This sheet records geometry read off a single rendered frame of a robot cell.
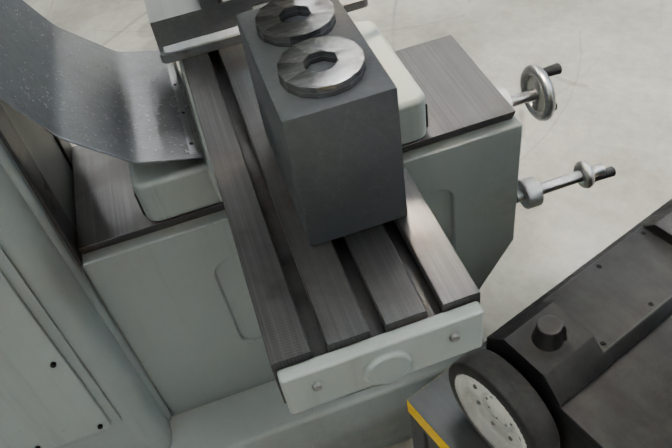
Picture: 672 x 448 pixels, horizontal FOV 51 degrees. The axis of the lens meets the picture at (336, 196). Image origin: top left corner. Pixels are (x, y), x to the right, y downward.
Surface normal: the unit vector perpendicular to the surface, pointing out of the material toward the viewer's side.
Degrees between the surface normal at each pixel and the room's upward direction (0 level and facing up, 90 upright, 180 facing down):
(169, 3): 0
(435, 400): 0
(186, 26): 90
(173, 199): 90
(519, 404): 24
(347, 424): 68
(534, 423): 43
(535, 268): 0
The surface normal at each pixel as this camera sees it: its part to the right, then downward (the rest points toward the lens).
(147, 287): 0.30, 0.65
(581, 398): -0.13, -0.70
